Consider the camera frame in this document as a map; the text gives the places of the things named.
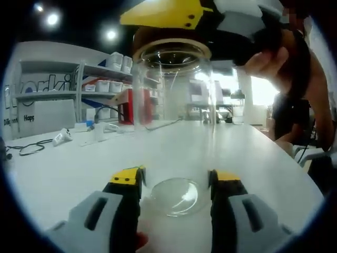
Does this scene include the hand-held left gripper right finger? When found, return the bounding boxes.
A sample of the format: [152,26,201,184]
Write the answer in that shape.
[207,169,295,253]

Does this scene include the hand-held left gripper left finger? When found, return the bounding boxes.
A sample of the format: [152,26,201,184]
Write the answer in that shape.
[44,165,147,253]

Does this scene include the brown wooden lid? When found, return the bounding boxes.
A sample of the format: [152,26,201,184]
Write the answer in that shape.
[132,26,213,63]

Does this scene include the clear glass coffee can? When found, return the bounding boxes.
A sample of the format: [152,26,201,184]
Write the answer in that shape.
[131,38,219,218]

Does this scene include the person's left hand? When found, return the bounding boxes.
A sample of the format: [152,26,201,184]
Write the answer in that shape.
[135,231,150,250]

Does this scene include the white table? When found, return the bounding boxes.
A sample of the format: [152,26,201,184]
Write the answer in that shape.
[0,120,324,253]

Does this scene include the white charger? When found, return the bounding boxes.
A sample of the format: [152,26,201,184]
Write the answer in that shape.
[94,123,106,140]

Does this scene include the person's legs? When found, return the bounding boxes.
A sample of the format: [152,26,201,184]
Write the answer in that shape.
[308,155,337,196]

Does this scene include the row of white storage bins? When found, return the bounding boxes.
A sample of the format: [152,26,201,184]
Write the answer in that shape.
[85,52,134,119]

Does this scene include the grey white chair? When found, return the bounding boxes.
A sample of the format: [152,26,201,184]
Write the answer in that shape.
[292,146,330,169]

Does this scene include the blue white box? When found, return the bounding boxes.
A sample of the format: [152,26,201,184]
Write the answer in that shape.
[75,120,95,132]

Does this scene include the red box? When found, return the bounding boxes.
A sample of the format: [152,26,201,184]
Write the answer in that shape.
[113,88,153,124]

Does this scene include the clear glass cup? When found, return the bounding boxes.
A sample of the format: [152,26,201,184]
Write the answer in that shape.
[233,106,244,124]

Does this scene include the white desk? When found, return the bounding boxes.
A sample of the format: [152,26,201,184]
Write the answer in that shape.
[185,102,247,124]

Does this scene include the grey board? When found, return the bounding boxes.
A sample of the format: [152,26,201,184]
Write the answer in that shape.
[18,99,76,138]

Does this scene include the thin black cable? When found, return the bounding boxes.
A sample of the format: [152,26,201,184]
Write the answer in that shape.
[6,139,55,159]

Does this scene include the black hanging cable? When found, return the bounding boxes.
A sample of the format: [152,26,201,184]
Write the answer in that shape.
[296,123,316,164]

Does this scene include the thick black cable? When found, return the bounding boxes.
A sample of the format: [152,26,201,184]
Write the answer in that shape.
[89,105,182,132]

